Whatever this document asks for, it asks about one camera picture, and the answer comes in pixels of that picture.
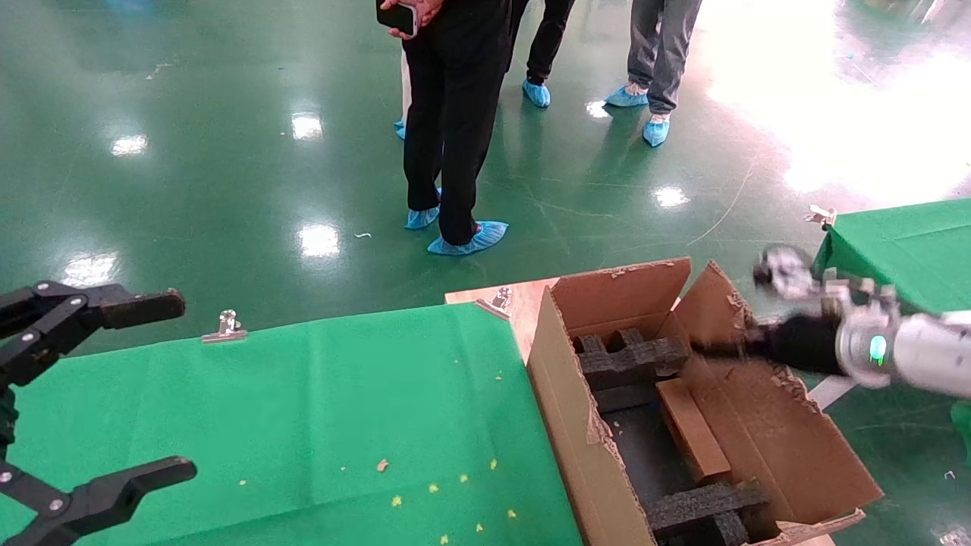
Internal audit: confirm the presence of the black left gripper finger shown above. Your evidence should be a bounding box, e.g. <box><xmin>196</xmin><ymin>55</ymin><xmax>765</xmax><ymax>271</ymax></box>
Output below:
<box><xmin>0</xmin><ymin>282</ymin><xmax>187</xmax><ymax>388</ymax></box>
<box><xmin>0</xmin><ymin>456</ymin><xmax>198</xmax><ymax>546</ymax></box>

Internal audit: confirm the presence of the light wooden board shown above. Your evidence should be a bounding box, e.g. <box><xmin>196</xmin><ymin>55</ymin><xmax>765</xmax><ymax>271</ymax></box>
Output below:
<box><xmin>445</xmin><ymin>277</ymin><xmax>562</xmax><ymax>362</ymax></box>

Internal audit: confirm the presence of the dark smartphone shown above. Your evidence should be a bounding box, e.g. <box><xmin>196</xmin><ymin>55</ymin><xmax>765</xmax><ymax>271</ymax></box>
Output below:
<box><xmin>376</xmin><ymin>0</ymin><xmax>419</xmax><ymax>37</ymax></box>

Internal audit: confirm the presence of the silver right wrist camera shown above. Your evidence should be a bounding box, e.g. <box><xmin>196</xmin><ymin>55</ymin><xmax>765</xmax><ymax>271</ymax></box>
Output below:
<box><xmin>753</xmin><ymin>244</ymin><xmax>901</xmax><ymax>313</ymax></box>

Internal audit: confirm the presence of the person in grey jeans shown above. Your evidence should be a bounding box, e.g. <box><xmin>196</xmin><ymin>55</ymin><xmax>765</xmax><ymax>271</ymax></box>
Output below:
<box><xmin>604</xmin><ymin>0</ymin><xmax>703</xmax><ymax>148</ymax></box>

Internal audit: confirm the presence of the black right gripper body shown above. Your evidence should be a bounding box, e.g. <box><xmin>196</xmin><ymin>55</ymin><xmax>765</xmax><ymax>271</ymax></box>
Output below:
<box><xmin>746</xmin><ymin>313</ymin><xmax>844</xmax><ymax>376</ymax></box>

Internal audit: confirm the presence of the bystander bare hand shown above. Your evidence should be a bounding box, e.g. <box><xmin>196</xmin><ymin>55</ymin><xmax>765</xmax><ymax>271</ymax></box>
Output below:
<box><xmin>381</xmin><ymin>0</ymin><xmax>445</xmax><ymax>33</ymax></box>

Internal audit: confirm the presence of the white metal table frame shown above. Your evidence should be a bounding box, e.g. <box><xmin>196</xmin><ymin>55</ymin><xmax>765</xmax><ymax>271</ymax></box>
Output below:
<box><xmin>808</xmin><ymin>374</ymin><xmax>859</xmax><ymax>412</ymax></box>

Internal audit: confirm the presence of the large open cardboard carton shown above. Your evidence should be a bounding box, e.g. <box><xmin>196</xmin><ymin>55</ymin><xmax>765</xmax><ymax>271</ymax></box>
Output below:
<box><xmin>526</xmin><ymin>258</ymin><xmax>885</xmax><ymax>546</ymax></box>

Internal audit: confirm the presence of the green table cloth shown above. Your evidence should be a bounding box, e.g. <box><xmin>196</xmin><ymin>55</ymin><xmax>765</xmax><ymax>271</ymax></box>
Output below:
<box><xmin>0</xmin><ymin>303</ymin><xmax>585</xmax><ymax>546</ymax></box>

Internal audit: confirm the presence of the person in black trousers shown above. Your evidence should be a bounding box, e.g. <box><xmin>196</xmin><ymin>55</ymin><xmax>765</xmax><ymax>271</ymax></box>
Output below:
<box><xmin>379</xmin><ymin>0</ymin><xmax>511</xmax><ymax>256</ymax></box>
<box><xmin>507</xmin><ymin>0</ymin><xmax>577</xmax><ymax>109</ymax></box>

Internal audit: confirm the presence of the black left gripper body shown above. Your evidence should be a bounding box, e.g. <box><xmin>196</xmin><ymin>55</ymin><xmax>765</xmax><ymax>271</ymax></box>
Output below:
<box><xmin>0</xmin><ymin>385</ymin><xmax>19</xmax><ymax>456</ymax></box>

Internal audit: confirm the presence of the small cardboard box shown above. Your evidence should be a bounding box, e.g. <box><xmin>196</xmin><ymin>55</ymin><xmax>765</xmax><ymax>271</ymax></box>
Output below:
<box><xmin>656</xmin><ymin>378</ymin><xmax>734</xmax><ymax>487</ymax></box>

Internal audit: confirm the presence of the green cloth side table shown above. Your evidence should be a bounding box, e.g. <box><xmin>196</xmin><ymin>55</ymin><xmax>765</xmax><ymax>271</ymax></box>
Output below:
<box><xmin>812</xmin><ymin>199</ymin><xmax>971</xmax><ymax>465</ymax></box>

